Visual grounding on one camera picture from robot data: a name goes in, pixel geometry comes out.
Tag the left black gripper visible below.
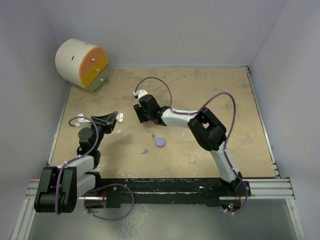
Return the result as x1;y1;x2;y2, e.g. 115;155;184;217
88;112;118;150

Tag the white earbud charging case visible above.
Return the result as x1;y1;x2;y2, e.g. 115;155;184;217
116;112;124;123

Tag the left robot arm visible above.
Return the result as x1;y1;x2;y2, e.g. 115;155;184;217
34;111;124;215

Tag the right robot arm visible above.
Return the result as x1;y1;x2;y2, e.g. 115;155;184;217
133;90;243;196

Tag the purple earbud charging case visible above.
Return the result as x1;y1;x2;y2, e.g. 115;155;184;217
155;137;166;148

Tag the round drawer cabinet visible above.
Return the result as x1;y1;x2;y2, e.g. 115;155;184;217
55;38;111;92

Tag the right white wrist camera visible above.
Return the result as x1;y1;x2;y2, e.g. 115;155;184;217
132;89;148;99

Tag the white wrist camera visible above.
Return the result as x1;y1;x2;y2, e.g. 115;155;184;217
74;113;91;128
132;89;148;99

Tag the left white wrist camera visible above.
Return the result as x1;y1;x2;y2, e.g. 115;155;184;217
74;113;91;128

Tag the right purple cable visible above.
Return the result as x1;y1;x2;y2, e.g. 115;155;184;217
134;76;251;216

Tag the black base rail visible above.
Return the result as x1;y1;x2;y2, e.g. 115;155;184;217
83;176;252;208

